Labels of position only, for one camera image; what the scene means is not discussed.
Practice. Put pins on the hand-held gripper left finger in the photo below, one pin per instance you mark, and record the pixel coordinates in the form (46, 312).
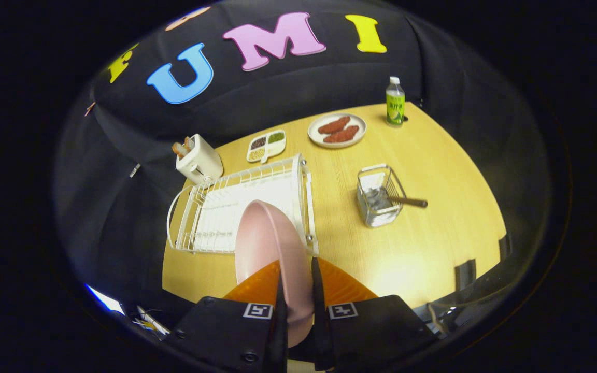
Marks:
(279, 336)

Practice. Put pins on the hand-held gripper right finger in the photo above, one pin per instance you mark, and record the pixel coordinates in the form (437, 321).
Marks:
(322, 336)

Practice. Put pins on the pink plate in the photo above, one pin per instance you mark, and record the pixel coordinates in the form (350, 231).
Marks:
(272, 243)

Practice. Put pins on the white divided snack dish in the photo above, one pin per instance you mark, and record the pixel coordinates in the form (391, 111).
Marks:
(272, 148)

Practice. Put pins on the white plate with meat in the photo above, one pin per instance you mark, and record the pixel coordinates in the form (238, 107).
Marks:
(315, 135)

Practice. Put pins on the white ribbed drip tray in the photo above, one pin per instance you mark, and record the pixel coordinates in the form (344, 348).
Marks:
(226, 207)

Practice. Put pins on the white toaster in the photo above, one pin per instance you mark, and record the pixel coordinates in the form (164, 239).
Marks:
(202, 158)

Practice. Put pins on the red meat patty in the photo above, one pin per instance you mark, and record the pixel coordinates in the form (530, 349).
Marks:
(333, 125)
(341, 134)

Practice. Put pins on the toasted bread slice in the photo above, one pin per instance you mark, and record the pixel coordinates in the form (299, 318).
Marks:
(189, 143)
(180, 150)

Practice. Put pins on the white clip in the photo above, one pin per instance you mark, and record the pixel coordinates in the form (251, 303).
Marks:
(134, 170)

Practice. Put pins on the green drink bottle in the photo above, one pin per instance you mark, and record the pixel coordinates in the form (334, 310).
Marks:
(395, 106)

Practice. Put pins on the black backdrop cloth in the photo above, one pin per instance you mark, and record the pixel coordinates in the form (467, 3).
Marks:
(278, 88)

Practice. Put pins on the red clip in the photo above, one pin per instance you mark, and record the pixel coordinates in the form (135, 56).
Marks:
(89, 109)

